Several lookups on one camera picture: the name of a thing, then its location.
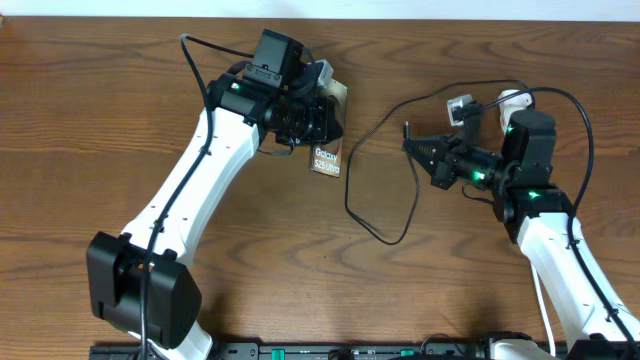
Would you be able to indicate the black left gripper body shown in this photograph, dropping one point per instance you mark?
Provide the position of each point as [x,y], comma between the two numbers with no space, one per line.
[308,122]

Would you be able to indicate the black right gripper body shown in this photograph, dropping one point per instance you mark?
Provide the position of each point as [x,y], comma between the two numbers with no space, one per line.
[447,172]

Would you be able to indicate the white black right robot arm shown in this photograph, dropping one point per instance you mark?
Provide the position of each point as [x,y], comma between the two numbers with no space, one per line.
[541,220]

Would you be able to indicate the black mounting rail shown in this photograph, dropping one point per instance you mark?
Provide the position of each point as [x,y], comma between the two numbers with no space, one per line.
[253,351]

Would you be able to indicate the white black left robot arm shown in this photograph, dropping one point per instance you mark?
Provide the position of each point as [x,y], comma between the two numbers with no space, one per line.
[140,280]

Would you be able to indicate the white power strip socket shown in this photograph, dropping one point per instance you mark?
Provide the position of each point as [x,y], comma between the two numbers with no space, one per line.
[508,107]

